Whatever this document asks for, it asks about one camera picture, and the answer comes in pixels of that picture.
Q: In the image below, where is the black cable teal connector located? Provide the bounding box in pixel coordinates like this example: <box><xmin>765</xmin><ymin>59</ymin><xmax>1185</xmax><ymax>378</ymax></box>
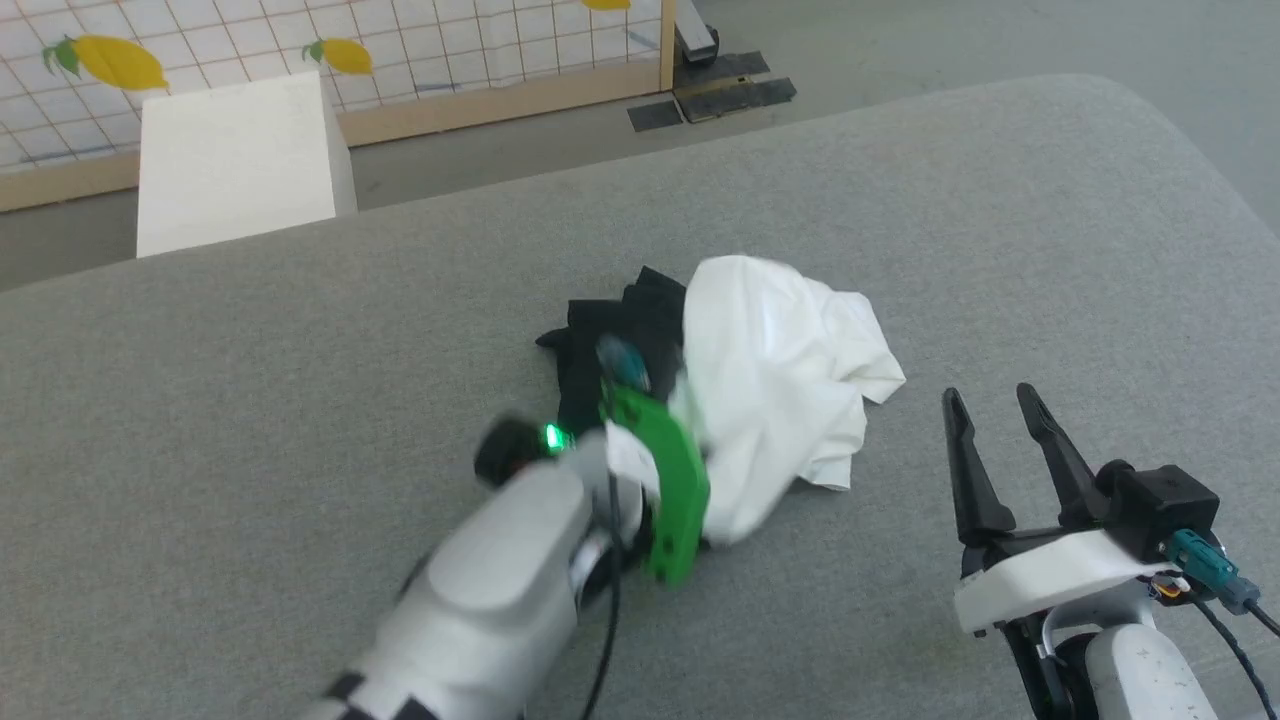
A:
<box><xmin>1165</xmin><ymin>530</ymin><xmax>1280</xmax><ymax>720</ymax></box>
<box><xmin>585</xmin><ymin>338</ymin><xmax>656</xmax><ymax>720</ymax></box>

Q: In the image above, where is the lemon-patterned grid panel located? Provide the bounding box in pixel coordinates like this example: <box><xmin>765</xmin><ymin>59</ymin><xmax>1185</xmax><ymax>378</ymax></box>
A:
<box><xmin>0</xmin><ymin>0</ymin><xmax>678</xmax><ymax>213</ymax></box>

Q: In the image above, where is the large black floor plate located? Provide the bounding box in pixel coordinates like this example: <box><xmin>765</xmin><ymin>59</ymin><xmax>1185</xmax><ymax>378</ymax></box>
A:
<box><xmin>673</xmin><ymin>52</ymin><xmax>798</xmax><ymax>123</ymax></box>

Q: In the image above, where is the grey metal partition foot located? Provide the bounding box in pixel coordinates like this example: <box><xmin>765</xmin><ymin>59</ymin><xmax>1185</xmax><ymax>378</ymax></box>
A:
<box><xmin>675</xmin><ymin>18</ymin><xmax>721</xmax><ymax>69</ymax></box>

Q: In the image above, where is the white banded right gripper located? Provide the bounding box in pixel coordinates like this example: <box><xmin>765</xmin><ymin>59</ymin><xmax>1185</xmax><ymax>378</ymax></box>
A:
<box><xmin>942</xmin><ymin>383</ymin><xmax>1171</xmax><ymax>636</ymax></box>

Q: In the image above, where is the white box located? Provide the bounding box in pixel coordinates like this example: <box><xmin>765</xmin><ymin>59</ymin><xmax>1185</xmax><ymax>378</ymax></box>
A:
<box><xmin>137</xmin><ymin>72</ymin><xmax>358</xmax><ymax>259</ymax></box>

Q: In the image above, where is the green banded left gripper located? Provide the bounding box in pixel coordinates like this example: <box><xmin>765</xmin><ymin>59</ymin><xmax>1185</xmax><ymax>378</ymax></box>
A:
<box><xmin>475</xmin><ymin>385</ymin><xmax>713</xmax><ymax>588</ymax></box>

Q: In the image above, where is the white shirt with black sleeves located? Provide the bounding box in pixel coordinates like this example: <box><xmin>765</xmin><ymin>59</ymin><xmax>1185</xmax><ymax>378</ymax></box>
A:
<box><xmin>535</xmin><ymin>255</ymin><xmax>908</xmax><ymax>548</ymax></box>

